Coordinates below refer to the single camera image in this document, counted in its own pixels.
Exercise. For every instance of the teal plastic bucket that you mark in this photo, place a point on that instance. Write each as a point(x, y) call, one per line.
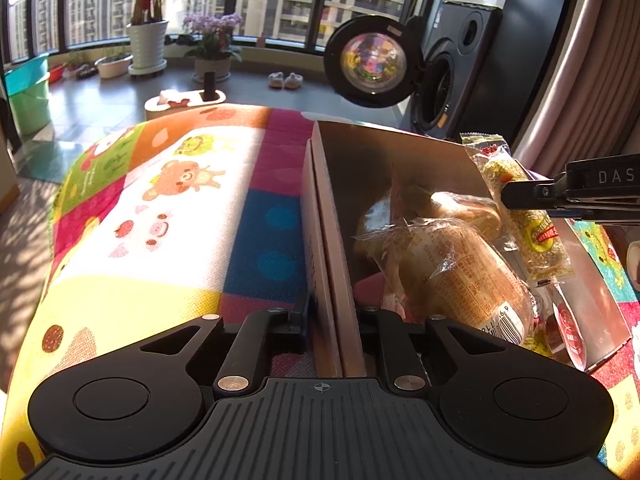
point(28, 92)

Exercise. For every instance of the pink Volcano snack packet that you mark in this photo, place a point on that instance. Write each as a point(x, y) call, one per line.
point(369, 291)

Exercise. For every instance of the yellow snack stick packet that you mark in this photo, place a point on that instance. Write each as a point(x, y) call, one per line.
point(537, 342)

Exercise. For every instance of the purple flower pot plant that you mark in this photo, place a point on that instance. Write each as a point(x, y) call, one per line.
point(213, 49)

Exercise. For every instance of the red round jelly cup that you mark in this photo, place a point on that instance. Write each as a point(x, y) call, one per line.
point(563, 336)

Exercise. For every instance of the cereal bar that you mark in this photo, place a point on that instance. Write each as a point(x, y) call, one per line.
point(530, 231)

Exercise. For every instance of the pink striped curtain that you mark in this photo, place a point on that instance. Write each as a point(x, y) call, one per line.
point(589, 103)

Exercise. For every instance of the black washing machine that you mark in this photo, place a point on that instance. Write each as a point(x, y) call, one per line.
point(454, 54)

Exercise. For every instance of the pair of white slippers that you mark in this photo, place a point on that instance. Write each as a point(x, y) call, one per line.
point(278, 81)

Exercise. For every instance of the tall plant white pot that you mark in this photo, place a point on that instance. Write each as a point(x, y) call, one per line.
point(147, 31)

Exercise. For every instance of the colourful cartoon play mat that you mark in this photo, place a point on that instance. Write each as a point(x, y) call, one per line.
point(164, 233)

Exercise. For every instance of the cardboard gift box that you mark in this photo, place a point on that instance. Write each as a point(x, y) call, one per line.
point(346, 168)

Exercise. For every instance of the low white planter dish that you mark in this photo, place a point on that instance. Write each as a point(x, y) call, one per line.
point(112, 66)

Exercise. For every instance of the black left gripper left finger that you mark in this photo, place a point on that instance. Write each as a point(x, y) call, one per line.
point(251, 345)

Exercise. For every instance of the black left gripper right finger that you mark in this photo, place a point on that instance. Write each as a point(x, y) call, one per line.
point(384, 335)

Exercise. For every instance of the bread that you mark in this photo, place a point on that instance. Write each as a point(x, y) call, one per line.
point(445, 267)
point(413, 202)

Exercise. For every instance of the round washing machine door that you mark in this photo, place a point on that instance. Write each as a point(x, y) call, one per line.
point(373, 61)

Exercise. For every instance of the white tray with black bottle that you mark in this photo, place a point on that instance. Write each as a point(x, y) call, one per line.
point(172, 101)

